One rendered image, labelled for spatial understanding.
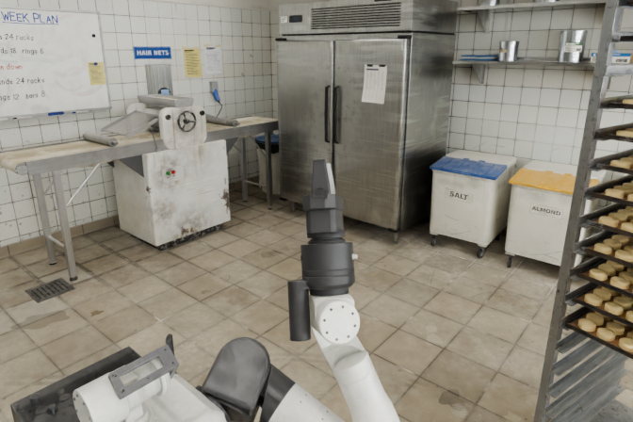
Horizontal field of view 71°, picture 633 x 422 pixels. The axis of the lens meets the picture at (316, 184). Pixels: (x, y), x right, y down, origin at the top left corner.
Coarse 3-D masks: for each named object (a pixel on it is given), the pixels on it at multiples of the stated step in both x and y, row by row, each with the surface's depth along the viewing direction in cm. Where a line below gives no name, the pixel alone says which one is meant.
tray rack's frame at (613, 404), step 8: (616, 352) 194; (616, 400) 200; (608, 408) 196; (616, 408) 196; (624, 408) 195; (600, 416) 191; (608, 416) 191; (616, 416) 191; (624, 416) 191; (632, 416) 191
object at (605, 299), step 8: (600, 288) 150; (608, 288) 150; (584, 296) 149; (592, 296) 145; (600, 296) 146; (608, 296) 146; (616, 296) 149; (624, 296) 146; (592, 304) 143; (600, 304) 143; (608, 304) 141; (616, 304) 141; (624, 304) 141; (632, 304) 144; (616, 312) 138; (624, 312) 140; (632, 312) 136; (632, 320) 134
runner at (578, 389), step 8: (608, 360) 182; (616, 360) 187; (624, 360) 187; (600, 368) 180; (608, 368) 182; (592, 376) 177; (600, 376) 177; (576, 384) 170; (584, 384) 173; (592, 384) 173; (568, 392) 167; (576, 392) 169; (584, 392) 169; (560, 400) 164; (568, 400) 165; (544, 408) 158; (552, 408) 162; (560, 408) 162; (552, 416) 158
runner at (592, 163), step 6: (630, 150) 146; (600, 156) 136; (606, 156) 138; (612, 156) 140; (618, 156) 142; (624, 156) 145; (594, 162) 134; (600, 162) 136; (606, 162) 138; (588, 168) 133; (594, 168) 134
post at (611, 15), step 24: (600, 48) 125; (600, 72) 126; (600, 96) 127; (600, 120) 131; (576, 192) 137; (576, 216) 138; (576, 240) 141; (552, 312) 150; (552, 336) 151; (552, 360) 153
